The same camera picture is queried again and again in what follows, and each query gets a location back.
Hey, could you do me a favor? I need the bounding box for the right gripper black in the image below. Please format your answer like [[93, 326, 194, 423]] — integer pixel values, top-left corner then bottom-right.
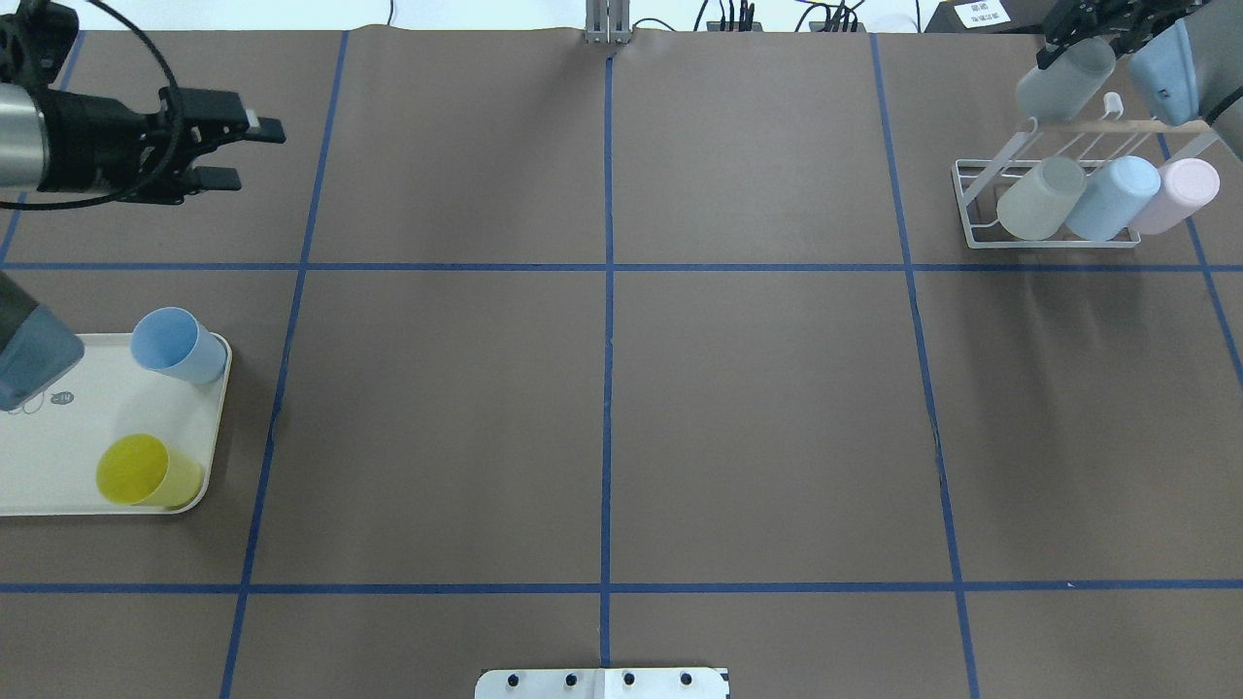
[[1037, 1, 1195, 68]]

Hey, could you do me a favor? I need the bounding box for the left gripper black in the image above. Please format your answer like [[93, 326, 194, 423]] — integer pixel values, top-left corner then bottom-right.
[[39, 87, 286, 205]]

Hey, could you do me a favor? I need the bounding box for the grey plastic cup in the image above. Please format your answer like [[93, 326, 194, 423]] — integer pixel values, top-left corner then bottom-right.
[[1014, 37, 1116, 123]]

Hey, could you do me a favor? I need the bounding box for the blue plastic cup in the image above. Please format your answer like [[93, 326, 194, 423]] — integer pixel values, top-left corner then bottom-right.
[[129, 307, 229, 384], [1063, 155, 1161, 243]]

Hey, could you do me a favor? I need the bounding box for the pink plastic cup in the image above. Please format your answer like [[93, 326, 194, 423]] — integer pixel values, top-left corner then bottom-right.
[[1127, 155, 1221, 236]]

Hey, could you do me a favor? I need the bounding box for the white plastic cup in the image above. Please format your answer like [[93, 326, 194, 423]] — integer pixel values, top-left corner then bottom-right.
[[997, 155, 1086, 243]]

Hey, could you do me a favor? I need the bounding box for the yellow plastic cup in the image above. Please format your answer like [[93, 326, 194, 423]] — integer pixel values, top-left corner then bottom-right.
[[96, 433, 206, 509]]

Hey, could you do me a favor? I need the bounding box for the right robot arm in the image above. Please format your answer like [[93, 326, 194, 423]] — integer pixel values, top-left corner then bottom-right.
[[1016, 1, 1242, 155]]

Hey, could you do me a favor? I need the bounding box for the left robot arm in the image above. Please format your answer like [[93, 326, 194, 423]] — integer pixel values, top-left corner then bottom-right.
[[2, 83, 286, 243]]

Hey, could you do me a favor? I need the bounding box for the cream plastic tray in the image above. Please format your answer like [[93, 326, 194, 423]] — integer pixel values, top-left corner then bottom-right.
[[1, 333, 232, 517]]

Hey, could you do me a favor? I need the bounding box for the white wire cup rack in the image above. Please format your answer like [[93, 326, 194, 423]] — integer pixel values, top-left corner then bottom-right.
[[951, 91, 1222, 250]]

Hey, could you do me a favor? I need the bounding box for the aluminium frame post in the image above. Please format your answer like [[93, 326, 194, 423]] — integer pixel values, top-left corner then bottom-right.
[[585, 0, 633, 46]]

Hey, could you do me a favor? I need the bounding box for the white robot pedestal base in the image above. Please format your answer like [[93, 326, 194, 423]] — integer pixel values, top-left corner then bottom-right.
[[474, 667, 731, 698]]

